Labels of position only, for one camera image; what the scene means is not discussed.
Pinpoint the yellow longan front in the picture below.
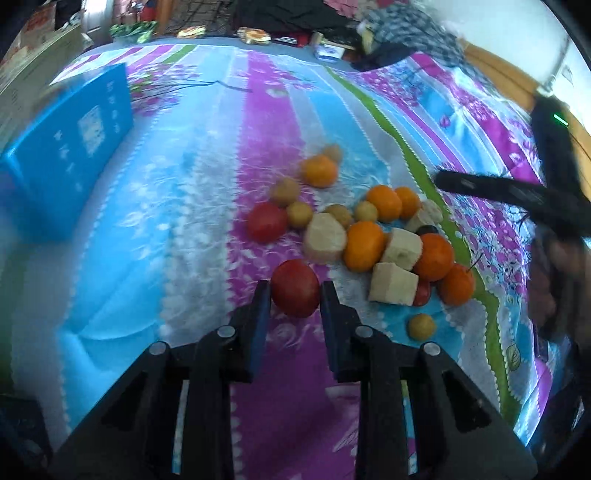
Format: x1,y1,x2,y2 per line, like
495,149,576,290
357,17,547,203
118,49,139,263
407,313,437,342

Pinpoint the banana chunk front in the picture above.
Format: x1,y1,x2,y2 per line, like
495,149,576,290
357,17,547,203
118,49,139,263
369,263,419,306

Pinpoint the banana chunk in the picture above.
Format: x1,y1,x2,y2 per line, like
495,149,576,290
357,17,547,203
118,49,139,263
422,199,443,224
369,263,419,306
303,213,346,264
405,208,439,232
381,228,423,271

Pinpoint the red tomato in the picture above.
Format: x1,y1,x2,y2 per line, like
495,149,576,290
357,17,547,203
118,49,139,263
270,259,321,319
246,202,288,244

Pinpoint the right hand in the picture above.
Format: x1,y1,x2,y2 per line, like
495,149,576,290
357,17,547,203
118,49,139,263
527,227,590,350

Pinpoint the wooden headboard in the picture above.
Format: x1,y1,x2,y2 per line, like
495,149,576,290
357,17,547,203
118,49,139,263
460,39,591,198

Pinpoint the banana chunk far back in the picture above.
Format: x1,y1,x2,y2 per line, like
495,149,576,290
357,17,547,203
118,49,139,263
422,199,443,224

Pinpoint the orange with stem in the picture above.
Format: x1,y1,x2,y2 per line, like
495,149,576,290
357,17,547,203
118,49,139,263
436,262,476,307

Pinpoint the large orange centre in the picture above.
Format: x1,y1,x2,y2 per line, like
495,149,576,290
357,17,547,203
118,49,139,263
413,233,455,282

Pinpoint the small red tomato hidden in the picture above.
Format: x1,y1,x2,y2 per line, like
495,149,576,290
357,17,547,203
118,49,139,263
413,279,432,307

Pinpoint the dark plum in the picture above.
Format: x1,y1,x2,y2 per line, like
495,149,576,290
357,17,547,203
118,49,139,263
416,224,439,236

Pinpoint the banana chunk back right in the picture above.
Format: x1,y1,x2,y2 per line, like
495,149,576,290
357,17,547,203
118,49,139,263
405,208,439,232

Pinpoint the orange back right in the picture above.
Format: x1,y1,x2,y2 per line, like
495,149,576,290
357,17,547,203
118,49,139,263
394,186,422,221

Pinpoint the banana chunk centre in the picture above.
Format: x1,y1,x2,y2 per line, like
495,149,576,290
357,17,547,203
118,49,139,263
381,228,423,271

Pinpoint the orange back middle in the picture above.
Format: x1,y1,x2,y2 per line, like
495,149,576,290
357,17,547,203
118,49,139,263
366,185,403,223

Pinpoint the colourful floral bed sheet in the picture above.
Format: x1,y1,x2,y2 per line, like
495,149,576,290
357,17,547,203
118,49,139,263
1,44,573,479

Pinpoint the longan centre right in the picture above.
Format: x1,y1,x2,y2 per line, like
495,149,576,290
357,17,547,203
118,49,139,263
353,200,379,222

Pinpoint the oval orange kumquat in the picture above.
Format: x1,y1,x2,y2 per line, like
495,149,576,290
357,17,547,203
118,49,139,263
342,221,387,273

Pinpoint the longan far back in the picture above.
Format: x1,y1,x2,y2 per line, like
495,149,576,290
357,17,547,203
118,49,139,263
322,143,344,164

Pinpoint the banana chunk left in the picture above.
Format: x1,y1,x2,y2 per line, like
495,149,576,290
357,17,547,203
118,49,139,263
303,213,346,264

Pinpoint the far left orange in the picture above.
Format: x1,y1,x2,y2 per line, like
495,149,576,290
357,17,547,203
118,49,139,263
300,154,339,189

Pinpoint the pile of clothes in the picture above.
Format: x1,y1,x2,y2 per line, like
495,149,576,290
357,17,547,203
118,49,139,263
235,1,493,88

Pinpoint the longan beside tomato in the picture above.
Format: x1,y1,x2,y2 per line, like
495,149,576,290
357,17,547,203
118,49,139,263
286,201,314,230

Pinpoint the blue cardboard box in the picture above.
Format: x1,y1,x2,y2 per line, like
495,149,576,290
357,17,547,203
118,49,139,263
1,63,133,244

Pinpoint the longan back left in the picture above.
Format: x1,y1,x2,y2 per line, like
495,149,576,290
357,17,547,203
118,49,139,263
270,177,301,208

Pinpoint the tissue pack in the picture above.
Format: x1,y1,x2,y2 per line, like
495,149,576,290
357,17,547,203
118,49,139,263
314,43,346,63

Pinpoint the snack packet on bed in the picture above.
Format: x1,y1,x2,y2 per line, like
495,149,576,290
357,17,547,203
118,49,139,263
236,27,271,45

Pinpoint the long grey white box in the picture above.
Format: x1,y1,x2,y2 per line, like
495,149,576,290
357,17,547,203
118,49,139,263
1,24,83,149

